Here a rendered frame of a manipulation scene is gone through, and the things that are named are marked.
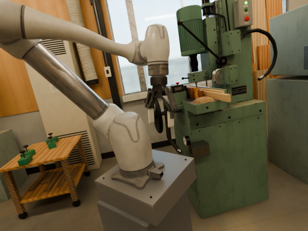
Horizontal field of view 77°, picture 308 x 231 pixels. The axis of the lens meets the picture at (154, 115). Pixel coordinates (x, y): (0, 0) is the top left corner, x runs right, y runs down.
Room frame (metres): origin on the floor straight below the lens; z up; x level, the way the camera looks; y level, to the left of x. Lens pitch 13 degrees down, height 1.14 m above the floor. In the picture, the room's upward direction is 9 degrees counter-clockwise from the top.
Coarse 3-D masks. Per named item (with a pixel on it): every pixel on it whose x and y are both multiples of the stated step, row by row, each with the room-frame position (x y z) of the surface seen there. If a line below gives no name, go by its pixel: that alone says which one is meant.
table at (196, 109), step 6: (186, 102) 1.24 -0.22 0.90; (210, 102) 1.12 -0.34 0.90; (216, 102) 1.12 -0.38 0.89; (222, 102) 1.13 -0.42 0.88; (180, 108) 1.30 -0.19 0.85; (186, 108) 1.26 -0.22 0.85; (192, 108) 1.14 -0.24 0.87; (198, 108) 1.10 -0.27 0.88; (204, 108) 1.11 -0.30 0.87; (210, 108) 1.12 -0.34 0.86; (216, 108) 1.12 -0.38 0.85; (222, 108) 1.13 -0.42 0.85
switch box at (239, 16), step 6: (240, 0) 1.34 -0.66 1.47; (246, 0) 1.34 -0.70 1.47; (234, 6) 1.38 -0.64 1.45; (240, 6) 1.34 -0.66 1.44; (246, 6) 1.34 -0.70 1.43; (252, 6) 1.35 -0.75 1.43; (234, 12) 1.38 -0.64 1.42; (240, 12) 1.34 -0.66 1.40; (252, 12) 1.35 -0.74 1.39; (234, 18) 1.39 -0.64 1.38; (240, 18) 1.34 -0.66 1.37; (252, 18) 1.35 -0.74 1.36; (234, 24) 1.39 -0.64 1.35; (240, 24) 1.34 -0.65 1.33; (246, 24) 1.35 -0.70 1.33; (252, 24) 1.35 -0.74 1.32
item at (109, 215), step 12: (108, 204) 0.74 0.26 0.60; (180, 204) 0.75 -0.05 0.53; (108, 216) 0.72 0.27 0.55; (120, 216) 0.67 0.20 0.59; (132, 216) 0.64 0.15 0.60; (168, 216) 0.68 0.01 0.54; (180, 216) 0.74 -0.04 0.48; (108, 228) 0.74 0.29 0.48; (120, 228) 0.68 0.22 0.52; (132, 228) 0.63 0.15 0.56; (144, 228) 0.59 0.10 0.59; (156, 228) 0.62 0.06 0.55; (168, 228) 0.67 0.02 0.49; (180, 228) 0.73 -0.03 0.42
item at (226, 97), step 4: (204, 92) 1.31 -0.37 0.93; (208, 92) 1.26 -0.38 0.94; (212, 92) 1.21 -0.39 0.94; (216, 92) 1.18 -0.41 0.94; (204, 96) 1.32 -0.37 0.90; (208, 96) 1.26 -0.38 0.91; (212, 96) 1.20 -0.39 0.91; (216, 96) 1.15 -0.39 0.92; (220, 96) 1.10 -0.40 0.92; (224, 96) 1.06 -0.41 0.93; (228, 96) 1.03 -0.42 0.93; (224, 100) 1.07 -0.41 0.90; (228, 100) 1.03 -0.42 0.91
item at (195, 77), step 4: (192, 72) 1.46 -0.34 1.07; (196, 72) 1.43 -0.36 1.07; (200, 72) 1.43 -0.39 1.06; (204, 72) 1.44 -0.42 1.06; (188, 76) 1.47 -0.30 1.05; (192, 76) 1.42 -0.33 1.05; (196, 76) 1.43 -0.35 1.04; (200, 76) 1.43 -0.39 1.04; (188, 80) 1.48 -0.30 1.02; (192, 80) 1.42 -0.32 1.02; (196, 80) 1.43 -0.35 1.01; (200, 80) 1.43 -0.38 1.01; (204, 80) 1.44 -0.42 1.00
